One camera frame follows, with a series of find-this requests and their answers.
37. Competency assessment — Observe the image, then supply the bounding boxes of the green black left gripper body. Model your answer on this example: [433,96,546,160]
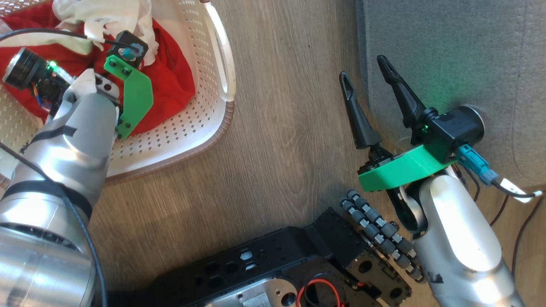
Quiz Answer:
[2,48,154,140]

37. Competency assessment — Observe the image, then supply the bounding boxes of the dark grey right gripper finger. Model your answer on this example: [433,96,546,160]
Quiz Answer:
[377,55,428,145]
[339,71,383,150]

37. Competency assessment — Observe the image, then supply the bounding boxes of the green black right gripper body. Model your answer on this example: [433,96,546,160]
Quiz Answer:
[357,144,458,192]

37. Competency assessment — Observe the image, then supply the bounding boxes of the red garment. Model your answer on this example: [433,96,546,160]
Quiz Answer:
[0,0,197,137]

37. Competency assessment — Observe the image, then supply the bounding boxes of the white garment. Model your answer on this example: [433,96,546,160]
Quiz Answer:
[0,0,159,69]

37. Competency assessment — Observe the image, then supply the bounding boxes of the white perforated laundry basket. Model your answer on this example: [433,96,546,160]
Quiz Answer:
[0,0,236,180]

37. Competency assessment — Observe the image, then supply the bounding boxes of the grey upholstered seat module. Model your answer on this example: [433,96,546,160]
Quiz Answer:
[356,0,546,188]

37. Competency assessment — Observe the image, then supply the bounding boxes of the grey roller omni wheel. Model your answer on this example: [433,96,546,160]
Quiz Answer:
[340,190,427,283]

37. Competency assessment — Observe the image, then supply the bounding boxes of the blue plug camera cable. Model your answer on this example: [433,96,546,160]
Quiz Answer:
[459,144,543,203]

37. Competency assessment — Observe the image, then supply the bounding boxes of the black left camera cable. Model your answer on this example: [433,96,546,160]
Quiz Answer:
[0,27,141,54]

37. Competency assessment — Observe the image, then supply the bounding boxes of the thin dark floor cable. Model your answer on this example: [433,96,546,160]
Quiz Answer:
[490,193,511,227]
[511,197,546,278]

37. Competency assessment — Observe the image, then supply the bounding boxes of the white cable label tag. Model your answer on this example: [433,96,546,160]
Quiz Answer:
[499,178,534,203]

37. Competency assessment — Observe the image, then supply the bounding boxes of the red wire loop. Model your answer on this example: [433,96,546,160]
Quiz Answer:
[296,278,347,307]

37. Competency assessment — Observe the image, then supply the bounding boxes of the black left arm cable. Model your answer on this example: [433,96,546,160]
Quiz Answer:
[0,141,108,307]

